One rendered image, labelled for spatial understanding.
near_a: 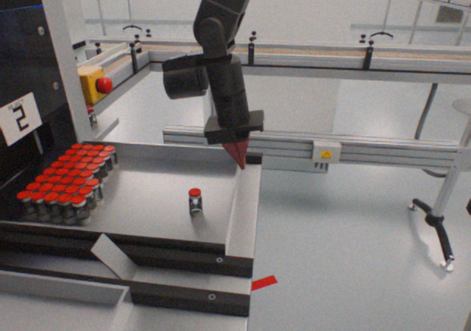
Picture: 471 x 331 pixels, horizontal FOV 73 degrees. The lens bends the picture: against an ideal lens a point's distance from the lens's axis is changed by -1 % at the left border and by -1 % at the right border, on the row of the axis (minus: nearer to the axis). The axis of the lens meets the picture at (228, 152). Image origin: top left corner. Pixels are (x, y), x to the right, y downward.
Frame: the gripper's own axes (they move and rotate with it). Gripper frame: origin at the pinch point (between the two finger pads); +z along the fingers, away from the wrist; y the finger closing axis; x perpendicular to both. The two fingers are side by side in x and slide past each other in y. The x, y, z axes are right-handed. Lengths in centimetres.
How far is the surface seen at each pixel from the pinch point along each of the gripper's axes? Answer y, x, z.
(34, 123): 34.2, 4.8, -15.1
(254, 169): -1.5, -3.5, 3.7
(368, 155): -43, -83, 53
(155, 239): 10.1, 20.5, -1.9
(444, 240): -77, -71, 98
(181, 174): 12.3, 0.4, 0.9
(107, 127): 36.4, -19.0, -2.9
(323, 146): -23, -78, 43
